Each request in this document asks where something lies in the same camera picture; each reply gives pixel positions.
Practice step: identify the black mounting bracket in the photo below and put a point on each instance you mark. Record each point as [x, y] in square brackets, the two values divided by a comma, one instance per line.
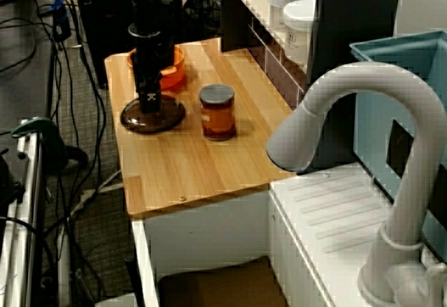
[8, 181]

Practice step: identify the white lidded plastic jar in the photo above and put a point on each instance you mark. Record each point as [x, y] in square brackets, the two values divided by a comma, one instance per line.
[284, 3]
[298, 35]

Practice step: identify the grey toy faucet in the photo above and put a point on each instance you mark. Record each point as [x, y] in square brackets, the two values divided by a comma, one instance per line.
[349, 76]

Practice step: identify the white toy sink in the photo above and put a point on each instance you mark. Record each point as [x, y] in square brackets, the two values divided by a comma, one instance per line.
[331, 209]

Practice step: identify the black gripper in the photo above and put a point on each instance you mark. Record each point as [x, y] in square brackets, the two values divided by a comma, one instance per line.
[153, 56]

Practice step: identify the teal plastic bin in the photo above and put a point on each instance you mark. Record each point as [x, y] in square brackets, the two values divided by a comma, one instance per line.
[394, 56]

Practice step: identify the silver aluminium extrusion frame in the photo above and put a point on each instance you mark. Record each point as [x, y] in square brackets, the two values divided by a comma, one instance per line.
[28, 216]

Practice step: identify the brown lid with yellow knob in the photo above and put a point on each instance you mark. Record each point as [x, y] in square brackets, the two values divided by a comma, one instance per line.
[167, 118]

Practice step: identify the narrow black shelf panel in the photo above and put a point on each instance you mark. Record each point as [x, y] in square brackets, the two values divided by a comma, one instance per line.
[232, 21]

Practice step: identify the orange plastic pot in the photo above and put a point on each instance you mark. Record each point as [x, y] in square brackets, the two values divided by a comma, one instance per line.
[173, 76]

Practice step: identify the green clamp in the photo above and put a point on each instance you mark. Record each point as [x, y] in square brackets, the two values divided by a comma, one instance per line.
[49, 139]

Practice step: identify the beige shelf ledge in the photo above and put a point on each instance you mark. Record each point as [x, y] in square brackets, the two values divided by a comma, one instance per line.
[258, 10]

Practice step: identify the plug with blue tape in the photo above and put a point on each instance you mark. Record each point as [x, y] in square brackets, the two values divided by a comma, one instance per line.
[61, 14]

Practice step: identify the black computer tower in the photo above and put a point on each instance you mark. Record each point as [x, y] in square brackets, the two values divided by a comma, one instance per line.
[91, 35]

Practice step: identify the wide black shelf panel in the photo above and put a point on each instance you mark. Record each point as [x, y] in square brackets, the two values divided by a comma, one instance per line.
[349, 24]

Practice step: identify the orange beans can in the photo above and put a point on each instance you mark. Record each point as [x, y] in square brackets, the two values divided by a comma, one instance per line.
[217, 118]

